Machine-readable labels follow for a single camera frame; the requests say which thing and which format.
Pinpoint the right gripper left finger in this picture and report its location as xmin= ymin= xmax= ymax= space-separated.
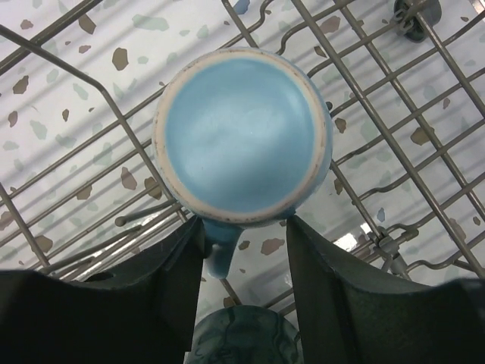
xmin=1 ymin=217 xmax=204 ymax=363

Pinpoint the grey wire dish rack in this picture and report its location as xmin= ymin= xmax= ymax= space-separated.
xmin=0 ymin=0 xmax=485 ymax=319

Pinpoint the light blue ceramic mug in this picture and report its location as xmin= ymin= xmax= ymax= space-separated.
xmin=152 ymin=47 xmax=333 ymax=279

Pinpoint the dark green mug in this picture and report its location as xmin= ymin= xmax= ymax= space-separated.
xmin=186 ymin=306 xmax=304 ymax=364

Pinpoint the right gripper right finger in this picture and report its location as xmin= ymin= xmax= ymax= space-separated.
xmin=286 ymin=216 xmax=484 ymax=363

